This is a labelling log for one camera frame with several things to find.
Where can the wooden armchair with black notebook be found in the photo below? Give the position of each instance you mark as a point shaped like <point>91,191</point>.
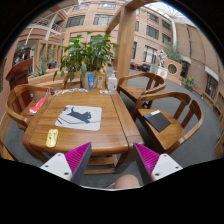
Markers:
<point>166,135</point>

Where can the white sculpture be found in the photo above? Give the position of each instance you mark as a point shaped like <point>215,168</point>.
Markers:
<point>161,58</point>

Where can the crumpled white wrapper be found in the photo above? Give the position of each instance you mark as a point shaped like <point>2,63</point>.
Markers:
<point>104,91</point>

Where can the green potted plant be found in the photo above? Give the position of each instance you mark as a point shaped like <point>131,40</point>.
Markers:
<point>88,53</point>

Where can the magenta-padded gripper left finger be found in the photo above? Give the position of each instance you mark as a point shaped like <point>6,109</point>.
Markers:
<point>61,165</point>

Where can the blue tube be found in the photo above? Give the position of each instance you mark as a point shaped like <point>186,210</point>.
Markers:
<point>91,81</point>

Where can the black notebook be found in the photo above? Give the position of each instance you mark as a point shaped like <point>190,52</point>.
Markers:
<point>157,120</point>

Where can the person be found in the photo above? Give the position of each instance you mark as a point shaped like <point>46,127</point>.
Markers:
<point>127,182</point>

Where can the empty wooden armchair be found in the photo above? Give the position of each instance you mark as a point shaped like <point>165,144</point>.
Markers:
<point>135,91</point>

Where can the grey cat-print mouse pad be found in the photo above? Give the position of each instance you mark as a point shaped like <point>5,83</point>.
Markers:
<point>80,118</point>

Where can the wooden chair behind plant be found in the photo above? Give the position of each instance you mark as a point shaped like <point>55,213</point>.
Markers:
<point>66,80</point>

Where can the white pump bottle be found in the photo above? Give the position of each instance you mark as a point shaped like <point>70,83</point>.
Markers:
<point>112,83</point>

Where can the dark red wooden lectern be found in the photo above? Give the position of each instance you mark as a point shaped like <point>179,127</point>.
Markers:
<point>19,75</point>

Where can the yellow flower plant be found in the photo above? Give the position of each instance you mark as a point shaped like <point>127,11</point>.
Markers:
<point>190,83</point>

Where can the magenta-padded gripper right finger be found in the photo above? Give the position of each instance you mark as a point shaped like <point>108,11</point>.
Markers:
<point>160,165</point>

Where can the yellow dish soap bottle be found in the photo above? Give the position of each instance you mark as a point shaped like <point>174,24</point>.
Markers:
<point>101,80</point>

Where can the wooden armchair with red bag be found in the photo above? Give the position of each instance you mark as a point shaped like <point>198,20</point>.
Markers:
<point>20,100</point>

